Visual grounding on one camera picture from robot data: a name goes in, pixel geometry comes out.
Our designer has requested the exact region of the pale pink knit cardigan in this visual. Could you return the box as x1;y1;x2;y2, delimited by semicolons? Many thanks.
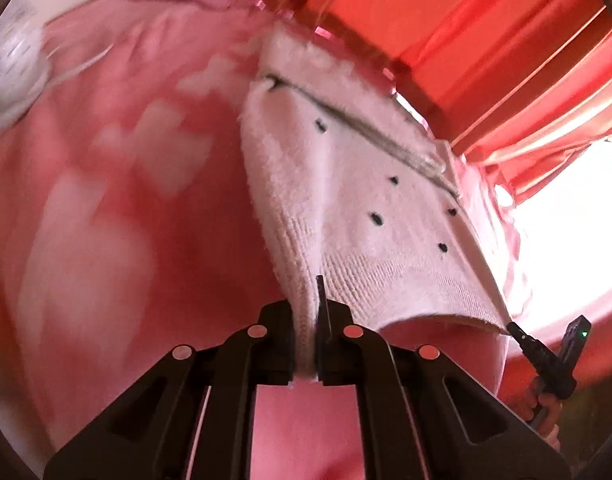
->
240;24;512;385

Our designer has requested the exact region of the red curtain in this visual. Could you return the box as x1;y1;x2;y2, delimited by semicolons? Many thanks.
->
243;0;612;207

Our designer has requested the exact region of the person's right hand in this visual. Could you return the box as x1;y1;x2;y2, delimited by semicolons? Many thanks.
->
525;376;563;453

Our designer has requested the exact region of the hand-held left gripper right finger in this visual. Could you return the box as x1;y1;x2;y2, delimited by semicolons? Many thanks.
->
315;275;573;480

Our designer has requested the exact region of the white mesh cloth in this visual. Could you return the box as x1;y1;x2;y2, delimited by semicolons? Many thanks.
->
0;0;54;136

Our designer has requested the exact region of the pink printed blanket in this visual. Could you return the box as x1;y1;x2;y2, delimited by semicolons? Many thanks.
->
0;0;542;480

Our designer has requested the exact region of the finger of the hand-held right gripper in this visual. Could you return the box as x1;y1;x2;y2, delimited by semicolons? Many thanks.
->
506;321;546;361

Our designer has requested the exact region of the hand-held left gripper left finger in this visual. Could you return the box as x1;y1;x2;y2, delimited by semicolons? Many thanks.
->
42;299;296;480

